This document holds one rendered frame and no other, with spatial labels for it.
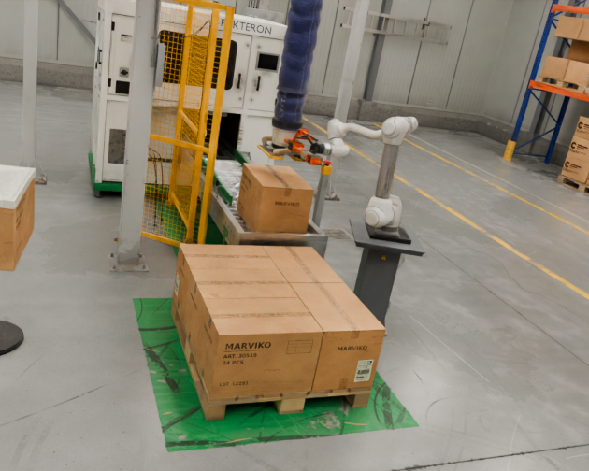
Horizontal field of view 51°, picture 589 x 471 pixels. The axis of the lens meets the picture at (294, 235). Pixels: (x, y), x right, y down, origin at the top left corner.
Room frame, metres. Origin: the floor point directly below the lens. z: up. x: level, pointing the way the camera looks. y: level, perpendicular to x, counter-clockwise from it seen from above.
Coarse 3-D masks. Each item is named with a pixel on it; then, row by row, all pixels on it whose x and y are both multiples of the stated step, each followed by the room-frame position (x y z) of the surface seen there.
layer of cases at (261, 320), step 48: (192, 288) 3.40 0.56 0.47; (240, 288) 3.36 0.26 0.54; (288, 288) 3.48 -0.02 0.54; (336, 288) 3.61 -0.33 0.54; (192, 336) 3.26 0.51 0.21; (240, 336) 2.82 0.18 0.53; (288, 336) 2.93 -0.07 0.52; (336, 336) 3.05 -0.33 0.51; (240, 384) 2.84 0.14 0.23; (288, 384) 2.95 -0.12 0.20; (336, 384) 3.08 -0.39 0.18
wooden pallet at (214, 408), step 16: (176, 304) 3.75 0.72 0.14; (176, 320) 3.75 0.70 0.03; (192, 352) 3.21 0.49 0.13; (192, 368) 3.21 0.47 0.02; (208, 400) 2.78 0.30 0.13; (224, 400) 2.81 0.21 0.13; (240, 400) 2.85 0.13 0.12; (256, 400) 2.88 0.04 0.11; (272, 400) 2.92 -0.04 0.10; (288, 400) 2.96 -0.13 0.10; (304, 400) 3.00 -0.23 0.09; (352, 400) 3.15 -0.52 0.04; (208, 416) 2.78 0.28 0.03
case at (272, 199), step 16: (256, 176) 4.46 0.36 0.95; (272, 176) 4.54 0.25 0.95; (288, 176) 4.63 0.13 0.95; (240, 192) 4.74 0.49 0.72; (256, 192) 4.35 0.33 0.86; (272, 192) 4.26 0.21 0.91; (288, 192) 4.30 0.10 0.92; (304, 192) 4.35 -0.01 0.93; (240, 208) 4.68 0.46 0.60; (256, 208) 4.30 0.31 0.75; (272, 208) 4.27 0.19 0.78; (288, 208) 4.31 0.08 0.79; (304, 208) 4.36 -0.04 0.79; (256, 224) 4.24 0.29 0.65; (272, 224) 4.27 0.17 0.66; (288, 224) 4.32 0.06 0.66; (304, 224) 4.37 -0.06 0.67
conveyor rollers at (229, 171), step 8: (216, 160) 6.26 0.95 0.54; (224, 160) 6.30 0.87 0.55; (232, 160) 6.35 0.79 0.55; (216, 168) 5.91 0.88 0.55; (224, 168) 6.02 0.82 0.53; (232, 168) 6.05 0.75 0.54; (240, 168) 6.09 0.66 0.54; (224, 176) 5.75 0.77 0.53; (232, 176) 5.78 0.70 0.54; (240, 176) 5.82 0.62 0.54; (224, 184) 5.47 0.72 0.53; (232, 184) 5.50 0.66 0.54; (232, 192) 5.24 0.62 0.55; (224, 200) 5.02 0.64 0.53; (232, 208) 4.78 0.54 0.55; (240, 216) 4.63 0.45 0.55; (240, 224) 4.44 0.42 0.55
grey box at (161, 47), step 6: (162, 48) 4.49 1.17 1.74; (162, 54) 4.49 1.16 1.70; (156, 60) 4.52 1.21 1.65; (162, 60) 4.49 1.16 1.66; (156, 66) 4.50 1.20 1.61; (162, 66) 4.49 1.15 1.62; (156, 72) 4.48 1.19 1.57; (162, 72) 4.50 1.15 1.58; (156, 78) 4.48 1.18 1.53; (162, 78) 4.50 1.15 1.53; (156, 84) 4.48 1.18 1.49; (162, 84) 4.51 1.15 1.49
